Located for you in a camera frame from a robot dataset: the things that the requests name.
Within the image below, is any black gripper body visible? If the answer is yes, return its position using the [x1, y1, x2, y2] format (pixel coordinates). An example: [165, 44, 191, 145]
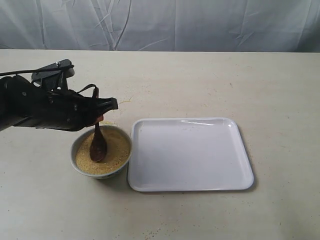
[32, 88, 100, 132]

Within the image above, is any brown wooden spoon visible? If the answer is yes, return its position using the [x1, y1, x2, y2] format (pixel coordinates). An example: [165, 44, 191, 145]
[89, 122, 107, 162]

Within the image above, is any white rectangular plastic tray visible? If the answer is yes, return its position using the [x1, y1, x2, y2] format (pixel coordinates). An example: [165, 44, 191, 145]
[127, 117, 254, 192]

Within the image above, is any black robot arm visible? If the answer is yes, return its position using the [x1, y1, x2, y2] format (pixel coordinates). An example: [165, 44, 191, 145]
[0, 75, 118, 132]

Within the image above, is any spilled yellow grains pile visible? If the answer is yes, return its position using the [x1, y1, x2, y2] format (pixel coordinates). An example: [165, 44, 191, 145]
[100, 120, 117, 126]

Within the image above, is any white ceramic bowl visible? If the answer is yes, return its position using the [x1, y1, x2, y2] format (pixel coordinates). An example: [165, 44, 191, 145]
[70, 125, 134, 180]

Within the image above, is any white wrinkled backdrop cloth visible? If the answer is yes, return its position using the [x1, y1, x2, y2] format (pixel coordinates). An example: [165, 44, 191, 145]
[0, 0, 320, 52]

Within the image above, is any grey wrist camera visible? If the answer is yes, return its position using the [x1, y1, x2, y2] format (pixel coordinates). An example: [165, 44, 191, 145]
[31, 59, 75, 92]

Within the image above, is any black cable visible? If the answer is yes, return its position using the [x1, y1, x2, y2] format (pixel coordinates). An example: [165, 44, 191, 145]
[0, 68, 99, 96]

